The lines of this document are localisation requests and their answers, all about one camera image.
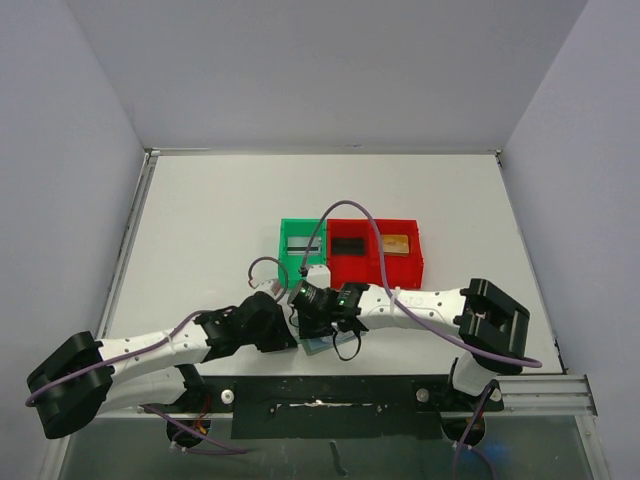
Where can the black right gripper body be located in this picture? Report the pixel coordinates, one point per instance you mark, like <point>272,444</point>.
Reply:
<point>310,326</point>

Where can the red bin middle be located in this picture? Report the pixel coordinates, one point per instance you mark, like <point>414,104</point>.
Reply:
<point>359,269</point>

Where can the green plastic bin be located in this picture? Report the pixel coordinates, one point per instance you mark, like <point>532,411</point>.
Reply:
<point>299,227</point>

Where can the red bin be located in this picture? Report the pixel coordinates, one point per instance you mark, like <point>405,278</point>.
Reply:
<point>405,272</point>
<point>359,269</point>

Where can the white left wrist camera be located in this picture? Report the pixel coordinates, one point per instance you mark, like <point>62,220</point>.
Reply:
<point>272,287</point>

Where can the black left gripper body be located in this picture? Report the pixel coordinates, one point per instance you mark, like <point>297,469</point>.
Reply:
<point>269,337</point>

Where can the red bin right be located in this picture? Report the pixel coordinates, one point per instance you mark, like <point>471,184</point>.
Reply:
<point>405,272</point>

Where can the aluminium frame rail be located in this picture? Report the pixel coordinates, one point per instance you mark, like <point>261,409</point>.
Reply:
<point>547,395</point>

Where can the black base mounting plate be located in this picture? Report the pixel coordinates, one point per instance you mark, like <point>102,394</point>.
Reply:
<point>328,407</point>

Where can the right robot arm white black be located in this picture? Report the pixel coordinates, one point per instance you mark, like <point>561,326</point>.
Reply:
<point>489,325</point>

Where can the black card in red bin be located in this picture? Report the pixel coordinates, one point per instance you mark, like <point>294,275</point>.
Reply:
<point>348,246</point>

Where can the green leather card holder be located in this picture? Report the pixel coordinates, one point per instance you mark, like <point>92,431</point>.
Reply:
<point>317,345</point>

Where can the orange card in red bin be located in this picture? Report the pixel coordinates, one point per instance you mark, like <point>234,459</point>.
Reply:
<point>396,244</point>

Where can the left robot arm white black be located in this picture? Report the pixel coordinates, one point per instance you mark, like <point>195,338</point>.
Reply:
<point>85,376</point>

